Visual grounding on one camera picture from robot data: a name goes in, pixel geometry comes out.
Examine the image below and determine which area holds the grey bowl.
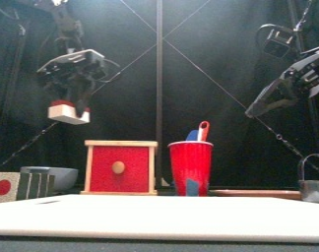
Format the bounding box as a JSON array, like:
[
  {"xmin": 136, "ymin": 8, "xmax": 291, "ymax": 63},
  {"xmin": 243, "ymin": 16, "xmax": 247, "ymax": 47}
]
[{"xmin": 19, "ymin": 165, "xmax": 81, "ymax": 194}]

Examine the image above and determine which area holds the red wooden drawer box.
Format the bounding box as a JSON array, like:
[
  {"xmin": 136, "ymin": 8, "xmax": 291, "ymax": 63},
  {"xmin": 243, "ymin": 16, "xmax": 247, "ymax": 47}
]
[{"xmin": 80, "ymin": 139, "xmax": 160, "ymax": 197}]

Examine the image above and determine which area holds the red plastic cup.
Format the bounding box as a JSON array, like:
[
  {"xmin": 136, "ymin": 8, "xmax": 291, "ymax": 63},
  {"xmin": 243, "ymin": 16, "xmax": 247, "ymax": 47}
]
[{"xmin": 166, "ymin": 140, "xmax": 215, "ymax": 197}]

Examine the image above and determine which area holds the wooden tray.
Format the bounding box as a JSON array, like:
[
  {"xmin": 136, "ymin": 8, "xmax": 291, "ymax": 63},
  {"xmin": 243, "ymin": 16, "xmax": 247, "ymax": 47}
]
[{"xmin": 208, "ymin": 188, "xmax": 303, "ymax": 201}]

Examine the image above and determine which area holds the striped dark block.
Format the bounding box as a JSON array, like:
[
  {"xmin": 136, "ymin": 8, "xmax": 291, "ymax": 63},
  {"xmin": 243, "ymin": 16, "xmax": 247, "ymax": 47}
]
[{"xmin": 17, "ymin": 172, "xmax": 57, "ymax": 201}]

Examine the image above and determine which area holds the white block with red dot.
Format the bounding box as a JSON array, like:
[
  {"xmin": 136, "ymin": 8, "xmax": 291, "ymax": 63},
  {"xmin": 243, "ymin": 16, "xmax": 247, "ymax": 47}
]
[{"xmin": 0, "ymin": 171, "xmax": 23, "ymax": 205}]

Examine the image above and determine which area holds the white cutting board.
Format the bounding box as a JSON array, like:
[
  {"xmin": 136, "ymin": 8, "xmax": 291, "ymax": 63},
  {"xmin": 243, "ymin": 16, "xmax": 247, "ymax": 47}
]
[{"xmin": 0, "ymin": 193, "xmax": 319, "ymax": 244}]

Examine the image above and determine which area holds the vertical metal frame pole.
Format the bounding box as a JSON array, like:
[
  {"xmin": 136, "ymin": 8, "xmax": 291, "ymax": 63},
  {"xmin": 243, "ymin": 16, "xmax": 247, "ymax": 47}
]
[{"xmin": 154, "ymin": 0, "xmax": 165, "ymax": 187}]

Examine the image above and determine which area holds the red spoon handle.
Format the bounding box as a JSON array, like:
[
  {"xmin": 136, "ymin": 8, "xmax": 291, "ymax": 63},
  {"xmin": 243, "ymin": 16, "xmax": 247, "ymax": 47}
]
[{"xmin": 197, "ymin": 120, "xmax": 212, "ymax": 143}]

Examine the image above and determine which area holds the blue utensil handle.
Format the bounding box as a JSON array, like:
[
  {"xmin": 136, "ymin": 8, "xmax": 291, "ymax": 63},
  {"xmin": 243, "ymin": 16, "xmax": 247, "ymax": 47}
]
[{"xmin": 185, "ymin": 129, "xmax": 200, "ymax": 143}]

